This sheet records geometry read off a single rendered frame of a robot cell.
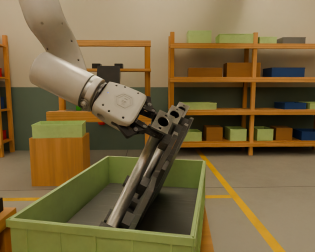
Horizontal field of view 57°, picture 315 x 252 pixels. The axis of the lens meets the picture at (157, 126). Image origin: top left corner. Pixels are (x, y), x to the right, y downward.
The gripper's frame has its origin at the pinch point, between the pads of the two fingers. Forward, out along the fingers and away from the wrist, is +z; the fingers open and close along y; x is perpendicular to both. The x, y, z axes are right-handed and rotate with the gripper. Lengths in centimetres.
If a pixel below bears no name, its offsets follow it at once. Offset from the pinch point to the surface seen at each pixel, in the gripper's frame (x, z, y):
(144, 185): 10.3, 3.5, -10.2
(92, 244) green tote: 10.6, -1.3, -27.3
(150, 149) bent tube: 7.3, 0.8, -2.2
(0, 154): 462, -234, 129
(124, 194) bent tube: 10.1, 0.0, -14.7
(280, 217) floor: 189, 144, 106
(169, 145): 3.0, 4.6, -1.4
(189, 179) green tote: 47, 20, 18
